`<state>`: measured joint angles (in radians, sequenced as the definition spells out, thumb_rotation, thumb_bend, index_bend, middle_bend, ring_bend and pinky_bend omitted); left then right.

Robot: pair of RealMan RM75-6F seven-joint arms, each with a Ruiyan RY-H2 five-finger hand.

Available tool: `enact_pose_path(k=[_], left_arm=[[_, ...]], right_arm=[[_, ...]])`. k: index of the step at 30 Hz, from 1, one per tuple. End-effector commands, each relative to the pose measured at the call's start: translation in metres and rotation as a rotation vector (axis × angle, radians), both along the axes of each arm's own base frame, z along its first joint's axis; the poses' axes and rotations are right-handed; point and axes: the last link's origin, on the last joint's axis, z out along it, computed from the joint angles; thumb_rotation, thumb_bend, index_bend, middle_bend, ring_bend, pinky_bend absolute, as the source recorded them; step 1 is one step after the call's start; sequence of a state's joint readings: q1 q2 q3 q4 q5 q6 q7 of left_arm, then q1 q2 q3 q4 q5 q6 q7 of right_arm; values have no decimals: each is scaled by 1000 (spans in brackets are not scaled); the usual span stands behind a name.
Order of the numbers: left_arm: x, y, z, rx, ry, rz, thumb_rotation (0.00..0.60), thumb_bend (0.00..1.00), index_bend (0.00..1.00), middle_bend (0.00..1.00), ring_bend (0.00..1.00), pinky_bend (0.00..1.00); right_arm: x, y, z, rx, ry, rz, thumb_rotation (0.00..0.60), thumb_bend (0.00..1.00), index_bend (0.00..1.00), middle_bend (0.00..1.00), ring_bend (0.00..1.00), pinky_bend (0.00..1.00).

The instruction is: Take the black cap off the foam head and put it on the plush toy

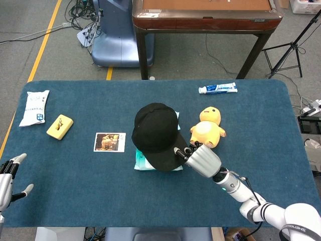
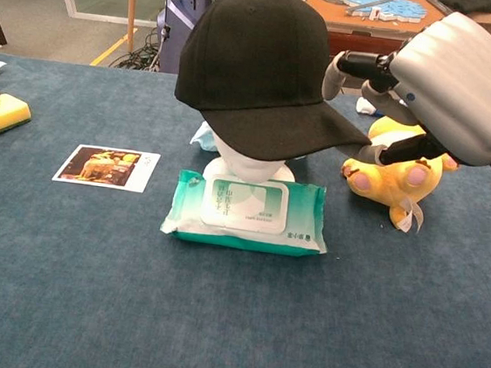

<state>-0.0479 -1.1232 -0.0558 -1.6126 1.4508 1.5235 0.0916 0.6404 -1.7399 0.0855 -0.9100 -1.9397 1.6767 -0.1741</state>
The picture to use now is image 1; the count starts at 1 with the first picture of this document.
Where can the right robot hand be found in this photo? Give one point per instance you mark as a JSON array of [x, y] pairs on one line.
[[204, 160]]

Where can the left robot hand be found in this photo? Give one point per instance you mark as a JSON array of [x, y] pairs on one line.
[[5, 185]]

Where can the black baseball cap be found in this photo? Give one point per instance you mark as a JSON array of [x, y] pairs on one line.
[[155, 130]]

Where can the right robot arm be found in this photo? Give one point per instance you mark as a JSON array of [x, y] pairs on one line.
[[238, 190]]

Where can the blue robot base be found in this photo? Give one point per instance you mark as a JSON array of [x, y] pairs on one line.
[[115, 42]]

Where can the yellow plush toy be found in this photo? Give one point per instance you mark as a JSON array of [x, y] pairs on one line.
[[208, 125]]

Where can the light blue face mask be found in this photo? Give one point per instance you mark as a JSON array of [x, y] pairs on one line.
[[178, 120]]

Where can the green wet wipes pack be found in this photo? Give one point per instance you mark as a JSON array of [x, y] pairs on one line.
[[140, 164]]

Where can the white blue toothpaste tube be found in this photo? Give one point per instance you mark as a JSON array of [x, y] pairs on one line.
[[218, 88]]

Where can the small cardboard box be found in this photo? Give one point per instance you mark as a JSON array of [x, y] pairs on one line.
[[238, 234]]

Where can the small brass item on sponge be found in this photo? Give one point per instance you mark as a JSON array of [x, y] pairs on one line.
[[59, 123]]

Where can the white printed pouch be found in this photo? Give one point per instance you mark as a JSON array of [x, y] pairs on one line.
[[35, 108]]

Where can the yellow sponge block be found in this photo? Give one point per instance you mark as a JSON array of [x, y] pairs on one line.
[[65, 128]]

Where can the grey robot body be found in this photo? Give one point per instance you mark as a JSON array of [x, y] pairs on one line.
[[158, 234]]

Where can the white bordered photo card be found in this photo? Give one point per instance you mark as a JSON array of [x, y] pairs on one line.
[[109, 142]]

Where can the grey bag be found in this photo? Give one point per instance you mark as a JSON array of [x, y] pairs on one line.
[[313, 155]]

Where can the black pedal box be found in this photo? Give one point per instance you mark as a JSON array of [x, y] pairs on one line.
[[309, 124]]

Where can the white power strip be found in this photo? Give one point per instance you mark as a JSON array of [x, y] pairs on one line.
[[312, 108]]

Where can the brown mahjong table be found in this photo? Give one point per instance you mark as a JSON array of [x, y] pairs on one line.
[[205, 22]]

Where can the black tripod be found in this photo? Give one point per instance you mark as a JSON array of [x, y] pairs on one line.
[[292, 46]]

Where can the white plastic basket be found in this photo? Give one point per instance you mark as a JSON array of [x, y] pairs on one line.
[[306, 6]]

